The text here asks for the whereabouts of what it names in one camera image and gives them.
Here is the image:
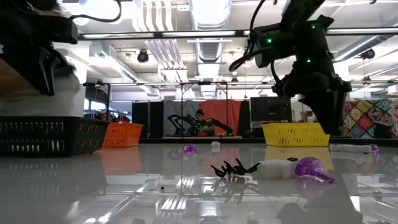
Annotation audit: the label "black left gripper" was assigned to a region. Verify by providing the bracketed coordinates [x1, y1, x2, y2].
[0, 30, 68, 96]

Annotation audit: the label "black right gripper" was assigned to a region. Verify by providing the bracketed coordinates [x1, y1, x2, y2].
[272, 70, 353, 136]

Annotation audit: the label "orange plastic basket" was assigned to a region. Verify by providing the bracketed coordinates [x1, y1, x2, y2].
[103, 122, 145, 148]

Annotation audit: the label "yellow plastic basket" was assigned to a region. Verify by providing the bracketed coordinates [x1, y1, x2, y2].
[261, 122, 331, 147]

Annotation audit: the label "colourful patchwork quilt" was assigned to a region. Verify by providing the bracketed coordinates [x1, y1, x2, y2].
[341, 98, 398, 139]

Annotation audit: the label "black monitor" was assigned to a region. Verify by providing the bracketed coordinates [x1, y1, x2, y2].
[249, 96, 293, 129]

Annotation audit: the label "black plastic basket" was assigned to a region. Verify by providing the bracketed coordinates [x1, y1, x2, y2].
[0, 116, 110, 157]

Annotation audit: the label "orange backdrop cloth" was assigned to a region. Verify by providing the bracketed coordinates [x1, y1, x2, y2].
[198, 99, 242, 137]

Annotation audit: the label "black partition panel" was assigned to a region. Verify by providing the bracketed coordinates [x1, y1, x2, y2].
[131, 101, 165, 139]

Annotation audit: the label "person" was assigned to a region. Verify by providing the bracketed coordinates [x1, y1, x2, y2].
[187, 108, 216, 137]

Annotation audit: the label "grey backdrop cloth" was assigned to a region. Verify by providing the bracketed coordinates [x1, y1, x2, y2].
[163, 99, 200, 137]

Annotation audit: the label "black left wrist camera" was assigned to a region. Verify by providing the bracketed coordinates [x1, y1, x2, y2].
[29, 14, 79, 45]

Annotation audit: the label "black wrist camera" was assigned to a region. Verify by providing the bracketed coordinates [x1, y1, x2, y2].
[254, 26, 282, 68]
[29, 14, 79, 45]

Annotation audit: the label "black ceiling camera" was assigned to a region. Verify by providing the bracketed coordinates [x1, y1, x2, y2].
[360, 48, 376, 60]
[137, 49, 150, 64]

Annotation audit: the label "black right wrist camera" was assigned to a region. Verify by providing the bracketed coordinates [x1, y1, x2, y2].
[254, 26, 282, 68]

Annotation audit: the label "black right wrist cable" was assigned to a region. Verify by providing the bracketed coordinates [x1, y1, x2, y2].
[228, 46, 261, 72]

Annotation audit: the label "silver ceiling air duct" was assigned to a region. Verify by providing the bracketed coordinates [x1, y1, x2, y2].
[188, 0, 233, 63]

